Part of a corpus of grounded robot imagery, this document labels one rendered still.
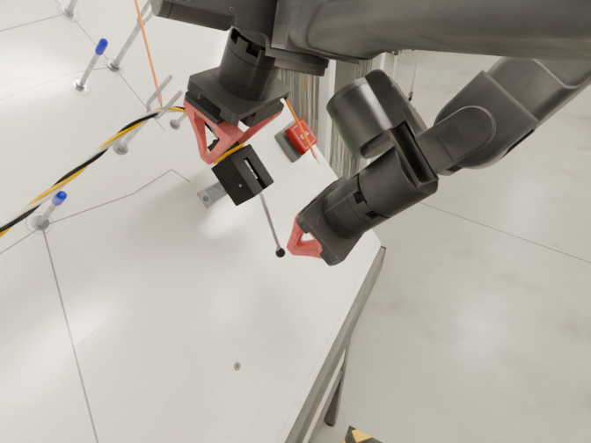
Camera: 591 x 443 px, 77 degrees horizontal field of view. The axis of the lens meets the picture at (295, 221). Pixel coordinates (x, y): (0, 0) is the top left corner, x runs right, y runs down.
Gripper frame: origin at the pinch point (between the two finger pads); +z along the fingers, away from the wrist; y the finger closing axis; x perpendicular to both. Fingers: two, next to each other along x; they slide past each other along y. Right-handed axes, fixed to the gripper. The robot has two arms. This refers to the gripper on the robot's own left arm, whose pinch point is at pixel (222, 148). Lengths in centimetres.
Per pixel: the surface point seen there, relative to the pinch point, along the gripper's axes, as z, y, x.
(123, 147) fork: 2.9, 7.3, -7.9
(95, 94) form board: 0.7, 5.7, -14.4
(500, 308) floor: 76, -115, 98
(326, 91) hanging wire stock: 14, -57, -7
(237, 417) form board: 17.7, 15.9, 21.9
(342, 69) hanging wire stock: 22, -92, -16
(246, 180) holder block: 0.0, 1.8, 5.3
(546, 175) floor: 62, -253, 106
